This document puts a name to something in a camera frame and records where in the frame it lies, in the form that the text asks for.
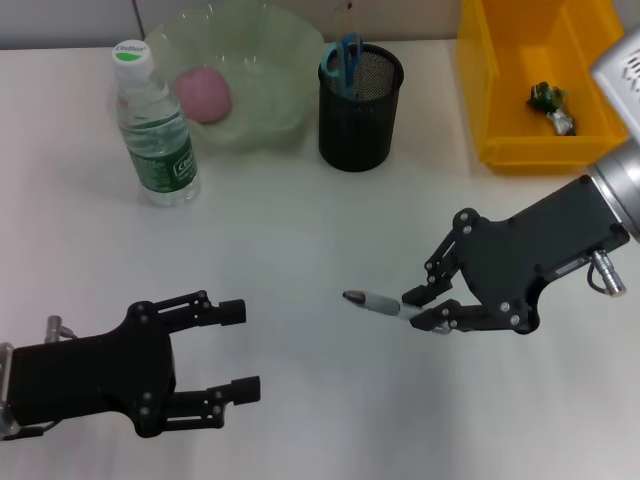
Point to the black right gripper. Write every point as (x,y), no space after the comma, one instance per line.
(530,250)

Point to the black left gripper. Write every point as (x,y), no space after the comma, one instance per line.
(90,375)

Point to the grey clear pen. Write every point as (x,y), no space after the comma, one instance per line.
(380,302)

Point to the green plastic wrapper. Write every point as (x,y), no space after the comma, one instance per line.
(552,107)

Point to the clear green-label water bottle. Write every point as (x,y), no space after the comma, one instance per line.
(155,150)

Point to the pink peach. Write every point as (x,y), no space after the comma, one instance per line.
(202,97)

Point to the blue capped scissors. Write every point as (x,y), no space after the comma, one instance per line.
(345,60)

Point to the transparent plastic ruler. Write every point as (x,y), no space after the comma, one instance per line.
(346,20)

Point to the black mesh pen holder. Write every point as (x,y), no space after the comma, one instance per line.
(355,135)

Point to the translucent green fruit bowl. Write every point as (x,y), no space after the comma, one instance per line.
(270,75)

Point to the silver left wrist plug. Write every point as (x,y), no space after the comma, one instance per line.
(54,327)

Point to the yellow plastic bin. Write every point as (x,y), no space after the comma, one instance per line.
(500,100)

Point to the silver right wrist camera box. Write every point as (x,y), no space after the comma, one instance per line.
(622,85)

